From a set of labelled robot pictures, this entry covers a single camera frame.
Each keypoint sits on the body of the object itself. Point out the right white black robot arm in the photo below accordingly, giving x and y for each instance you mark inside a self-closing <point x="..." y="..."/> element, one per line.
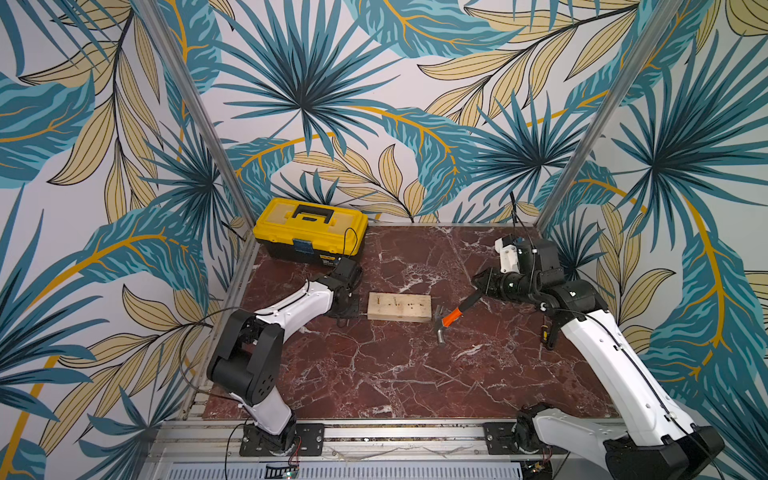
<point x="659" y="439"/>

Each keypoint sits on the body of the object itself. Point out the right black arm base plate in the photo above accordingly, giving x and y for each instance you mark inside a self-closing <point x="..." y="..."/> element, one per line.
<point x="515" y="438"/>

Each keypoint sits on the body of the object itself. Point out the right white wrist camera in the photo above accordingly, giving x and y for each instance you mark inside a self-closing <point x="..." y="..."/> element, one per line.
<point x="513" y="254"/>

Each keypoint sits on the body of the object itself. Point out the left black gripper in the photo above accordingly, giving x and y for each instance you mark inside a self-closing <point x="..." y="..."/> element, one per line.
<point x="354" y="311"/>

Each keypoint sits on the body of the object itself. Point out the aluminium front frame rail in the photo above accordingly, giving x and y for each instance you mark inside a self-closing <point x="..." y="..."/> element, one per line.
<point x="351" y="440"/>

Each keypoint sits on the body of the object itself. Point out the orange black claw hammer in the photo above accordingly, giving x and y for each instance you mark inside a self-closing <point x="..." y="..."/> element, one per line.
<point x="444" y="318"/>

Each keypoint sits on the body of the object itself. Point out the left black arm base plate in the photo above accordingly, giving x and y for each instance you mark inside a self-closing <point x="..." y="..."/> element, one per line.
<point x="305" y="439"/>

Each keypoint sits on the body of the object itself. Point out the yellow black plastic toolbox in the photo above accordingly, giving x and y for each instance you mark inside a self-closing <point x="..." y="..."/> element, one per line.
<point x="310" y="233"/>

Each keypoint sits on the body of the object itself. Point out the light wooden board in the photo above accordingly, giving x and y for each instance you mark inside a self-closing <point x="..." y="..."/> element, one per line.
<point x="412" y="307"/>

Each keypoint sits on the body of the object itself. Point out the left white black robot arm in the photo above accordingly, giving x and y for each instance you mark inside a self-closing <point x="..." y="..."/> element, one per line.
<point x="247" y="358"/>

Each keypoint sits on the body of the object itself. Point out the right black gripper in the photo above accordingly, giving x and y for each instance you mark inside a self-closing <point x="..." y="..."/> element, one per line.
<point x="486" y="282"/>

